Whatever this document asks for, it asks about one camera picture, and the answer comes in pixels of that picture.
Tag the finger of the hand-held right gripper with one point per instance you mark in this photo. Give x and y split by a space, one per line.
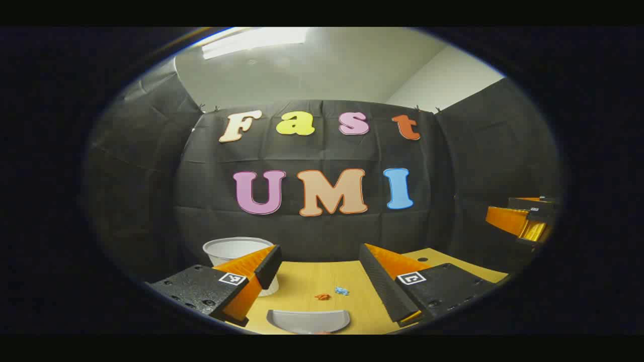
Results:
508 220
533 203

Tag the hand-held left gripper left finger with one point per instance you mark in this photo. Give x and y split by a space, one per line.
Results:
201 289

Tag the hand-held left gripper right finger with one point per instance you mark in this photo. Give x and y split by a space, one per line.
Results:
382 281

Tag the blue paper scrap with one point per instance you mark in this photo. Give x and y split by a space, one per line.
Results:
342 290

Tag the orange paper scrap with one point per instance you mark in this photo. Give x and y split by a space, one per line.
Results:
322 296

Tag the grey plastic dustpan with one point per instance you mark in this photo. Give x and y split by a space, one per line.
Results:
307 322

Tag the wooden desktop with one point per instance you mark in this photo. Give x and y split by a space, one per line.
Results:
312 279

